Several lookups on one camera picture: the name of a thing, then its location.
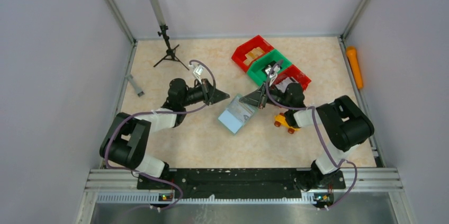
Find green card holder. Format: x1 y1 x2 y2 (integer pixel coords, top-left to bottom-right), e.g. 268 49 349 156
218 94 257 135

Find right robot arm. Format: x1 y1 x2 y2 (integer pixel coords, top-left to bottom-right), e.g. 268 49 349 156
240 83 374 191

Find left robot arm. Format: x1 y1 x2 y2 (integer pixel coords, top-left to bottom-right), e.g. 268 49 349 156
99 78 230 178

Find clear plastic bags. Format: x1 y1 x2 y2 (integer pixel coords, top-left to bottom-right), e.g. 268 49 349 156
276 77 296 92

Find yellow toy car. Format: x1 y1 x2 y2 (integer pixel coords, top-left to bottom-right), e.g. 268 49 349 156
274 113 300 135

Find green bin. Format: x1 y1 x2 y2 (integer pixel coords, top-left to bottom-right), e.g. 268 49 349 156
247 49 293 86

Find near red bin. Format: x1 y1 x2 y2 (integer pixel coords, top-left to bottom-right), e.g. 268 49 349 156
273 65 311 91

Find red bin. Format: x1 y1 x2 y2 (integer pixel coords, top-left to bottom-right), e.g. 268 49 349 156
231 35 274 73
273 65 311 91

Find black item in green bin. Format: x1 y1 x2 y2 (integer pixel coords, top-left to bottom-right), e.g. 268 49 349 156
262 61 282 77

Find far red bin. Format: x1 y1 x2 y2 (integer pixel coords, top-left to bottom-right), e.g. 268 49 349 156
231 35 274 73

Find wooden blocks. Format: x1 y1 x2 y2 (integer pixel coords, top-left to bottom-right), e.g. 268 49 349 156
243 47 265 67

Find small grey tool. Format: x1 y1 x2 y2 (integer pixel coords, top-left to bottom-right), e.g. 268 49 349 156
125 74 145 97

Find orange flashlight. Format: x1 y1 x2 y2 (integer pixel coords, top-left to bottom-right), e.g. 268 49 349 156
346 46 364 89

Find black tripod with grey tube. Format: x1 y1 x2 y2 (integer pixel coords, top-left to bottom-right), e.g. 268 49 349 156
149 0 189 70

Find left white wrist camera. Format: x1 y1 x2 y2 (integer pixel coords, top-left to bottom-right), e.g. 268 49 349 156
192 65 204 82

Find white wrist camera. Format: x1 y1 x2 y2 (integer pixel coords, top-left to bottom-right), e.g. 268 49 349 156
264 64 281 79
192 65 204 82

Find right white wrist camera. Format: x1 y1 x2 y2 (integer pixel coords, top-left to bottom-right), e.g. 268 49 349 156
264 64 281 79

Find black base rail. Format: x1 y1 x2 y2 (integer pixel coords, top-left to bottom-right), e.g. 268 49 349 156
137 168 346 200

